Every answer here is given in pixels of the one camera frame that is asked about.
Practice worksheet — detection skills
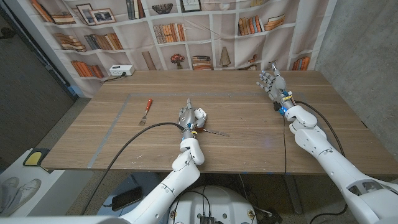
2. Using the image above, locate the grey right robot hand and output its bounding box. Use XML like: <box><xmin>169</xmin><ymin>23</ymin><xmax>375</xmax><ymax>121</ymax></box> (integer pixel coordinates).
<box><xmin>256</xmin><ymin>63</ymin><xmax>295</xmax><ymax>110</ymax></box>

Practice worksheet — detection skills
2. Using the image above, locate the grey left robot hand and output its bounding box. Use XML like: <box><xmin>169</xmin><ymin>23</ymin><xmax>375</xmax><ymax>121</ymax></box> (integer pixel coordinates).
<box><xmin>177</xmin><ymin>98</ymin><xmax>208</xmax><ymax>139</ymax></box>

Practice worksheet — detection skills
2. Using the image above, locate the white airpods case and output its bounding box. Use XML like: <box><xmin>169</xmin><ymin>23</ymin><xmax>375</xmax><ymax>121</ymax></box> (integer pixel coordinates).
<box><xmin>194</xmin><ymin>108</ymin><xmax>208</xmax><ymax>121</ymax></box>

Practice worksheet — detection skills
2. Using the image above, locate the white power strip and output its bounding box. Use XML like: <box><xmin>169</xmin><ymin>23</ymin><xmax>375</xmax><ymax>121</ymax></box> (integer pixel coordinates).
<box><xmin>109</xmin><ymin>64</ymin><xmax>136</xmax><ymax>77</ymax></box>

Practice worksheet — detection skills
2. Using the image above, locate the printed bookshelf backdrop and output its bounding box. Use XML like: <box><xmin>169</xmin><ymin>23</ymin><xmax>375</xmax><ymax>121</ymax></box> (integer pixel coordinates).
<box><xmin>29</xmin><ymin>0</ymin><xmax>338</xmax><ymax>99</ymax></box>

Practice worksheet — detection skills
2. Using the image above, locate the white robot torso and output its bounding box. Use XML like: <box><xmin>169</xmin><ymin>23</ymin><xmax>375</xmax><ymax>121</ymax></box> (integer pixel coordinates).
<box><xmin>167</xmin><ymin>185</ymin><xmax>257</xmax><ymax>224</ymax></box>

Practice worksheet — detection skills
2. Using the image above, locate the black smartphone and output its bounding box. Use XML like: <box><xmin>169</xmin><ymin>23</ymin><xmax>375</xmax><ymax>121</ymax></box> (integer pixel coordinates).
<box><xmin>111</xmin><ymin>185</ymin><xmax>144</xmax><ymax>212</ymax></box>

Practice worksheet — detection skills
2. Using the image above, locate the grey table leg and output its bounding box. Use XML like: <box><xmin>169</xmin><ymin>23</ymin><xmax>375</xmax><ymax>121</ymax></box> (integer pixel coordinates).
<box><xmin>284</xmin><ymin>174</ymin><xmax>304</xmax><ymax>215</ymax></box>

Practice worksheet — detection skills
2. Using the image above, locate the black box by torso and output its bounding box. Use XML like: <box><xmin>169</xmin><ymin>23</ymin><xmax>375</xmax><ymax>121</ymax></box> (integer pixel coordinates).
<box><xmin>257</xmin><ymin>207</ymin><xmax>284</xmax><ymax>224</ymax></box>

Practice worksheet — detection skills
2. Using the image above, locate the white floor platform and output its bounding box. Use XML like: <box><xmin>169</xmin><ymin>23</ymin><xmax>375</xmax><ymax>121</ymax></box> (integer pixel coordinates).
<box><xmin>0</xmin><ymin>149</ymin><xmax>94</xmax><ymax>217</ymax></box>

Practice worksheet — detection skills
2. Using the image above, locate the yellow and black pad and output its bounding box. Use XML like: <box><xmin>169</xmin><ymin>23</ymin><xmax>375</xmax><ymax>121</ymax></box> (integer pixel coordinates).
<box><xmin>22</xmin><ymin>147</ymin><xmax>50</xmax><ymax>167</ymax></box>

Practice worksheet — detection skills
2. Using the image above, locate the white sneaker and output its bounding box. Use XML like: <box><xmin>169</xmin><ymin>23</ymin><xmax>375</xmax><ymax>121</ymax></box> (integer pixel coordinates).
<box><xmin>0</xmin><ymin>176</ymin><xmax>20</xmax><ymax>212</ymax></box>
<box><xmin>2</xmin><ymin>178</ymin><xmax>42</xmax><ymax>216</ymax></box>

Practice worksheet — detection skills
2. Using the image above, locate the red handled screwdriver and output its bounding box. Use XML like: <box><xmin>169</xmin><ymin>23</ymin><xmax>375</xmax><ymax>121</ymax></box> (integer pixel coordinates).
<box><xmin>198</xmin><ymin>128</ymin><xmax>231</xmax><ymax>138</ymax></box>

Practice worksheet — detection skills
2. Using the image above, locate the red handled fork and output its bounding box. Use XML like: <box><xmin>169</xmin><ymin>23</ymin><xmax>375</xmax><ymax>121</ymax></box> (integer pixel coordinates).
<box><xmin>138</xmin><ymin>98</ymin><xmax>154</xmax><ymax>127</ymax></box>

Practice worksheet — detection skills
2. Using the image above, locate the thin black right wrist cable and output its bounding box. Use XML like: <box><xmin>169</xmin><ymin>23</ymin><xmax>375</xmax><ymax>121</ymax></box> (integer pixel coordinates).
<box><xmin>282</xmin><ymin>115</ymin><xmax>289</xmax><ymax>175</ymax></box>

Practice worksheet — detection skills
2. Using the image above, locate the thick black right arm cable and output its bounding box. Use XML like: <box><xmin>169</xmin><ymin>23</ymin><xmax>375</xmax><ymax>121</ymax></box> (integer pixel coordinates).
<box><xmin>295</xmin><ymin>100</ymin><xmax>346</xmax><ymax>158</ymax></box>

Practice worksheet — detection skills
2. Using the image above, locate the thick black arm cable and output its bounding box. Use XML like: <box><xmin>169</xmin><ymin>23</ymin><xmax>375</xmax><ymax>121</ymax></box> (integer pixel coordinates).
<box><xmin>295</xmin><ymin>100</ymin><xmax>346</xmax><ymax>158</ymax></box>
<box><xmin>81</xmin><ymin>121</ymin><xmax>187</xmax><ymax>215</ymax></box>

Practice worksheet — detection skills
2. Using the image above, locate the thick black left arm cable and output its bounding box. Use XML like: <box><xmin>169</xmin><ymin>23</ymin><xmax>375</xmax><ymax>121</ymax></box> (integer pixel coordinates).
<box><xmin>81</xmin><ymin>121</ymin><xmax>187</xmax><ymax>215</ymax></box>

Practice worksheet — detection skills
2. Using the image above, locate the black torso cable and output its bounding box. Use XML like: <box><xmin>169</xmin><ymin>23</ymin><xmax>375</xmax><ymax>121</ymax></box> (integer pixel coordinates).
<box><xmin>186</xmin><ymin>185</ymin><xmax>213</xmax><ymax>218</ymax></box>

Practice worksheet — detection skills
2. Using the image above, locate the black power strip cable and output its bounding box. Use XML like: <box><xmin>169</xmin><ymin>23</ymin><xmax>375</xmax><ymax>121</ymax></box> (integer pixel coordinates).
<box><xmin>102</xmin><ymin>72</ymin><xmax>127</xmax><ymax>83</ymax></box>

